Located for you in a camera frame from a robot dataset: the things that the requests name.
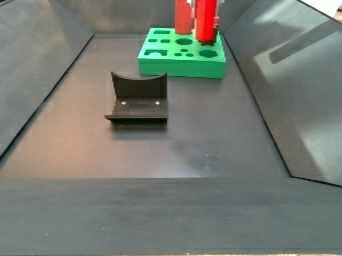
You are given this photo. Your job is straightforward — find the red hexagonal prism peg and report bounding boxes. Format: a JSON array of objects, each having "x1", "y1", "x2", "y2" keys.
[{"x1": 196, "y1": 0, "x2": 218, "y2": 41}]

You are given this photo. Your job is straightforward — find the green foam shape board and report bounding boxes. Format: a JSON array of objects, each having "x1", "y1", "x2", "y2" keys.
[{"x1": 138, "y1": 28, "x2": 228, "y2": 79}]

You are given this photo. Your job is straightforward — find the dark brown star peg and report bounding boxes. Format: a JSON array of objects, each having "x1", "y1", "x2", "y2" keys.
[{"x1": 200, "y1": 27, "x2": 218, "y2": 46}]

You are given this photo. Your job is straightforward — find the salmon rounded block peg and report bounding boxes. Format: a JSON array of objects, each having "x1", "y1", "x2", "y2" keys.
[{"x1": 214, "y1": 16, "x2": 220, "y2": 29}]

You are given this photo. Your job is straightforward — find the large salmon cylinder peg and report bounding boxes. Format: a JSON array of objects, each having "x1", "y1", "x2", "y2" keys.
[{"x1": 176, "y1": 0, "x2": 194, "y2": 35}]

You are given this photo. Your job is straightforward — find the black curved holder bracket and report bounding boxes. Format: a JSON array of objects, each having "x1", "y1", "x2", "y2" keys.
[{"x1": 105, "y1": 72, "x2": 169, "y2": 122}]

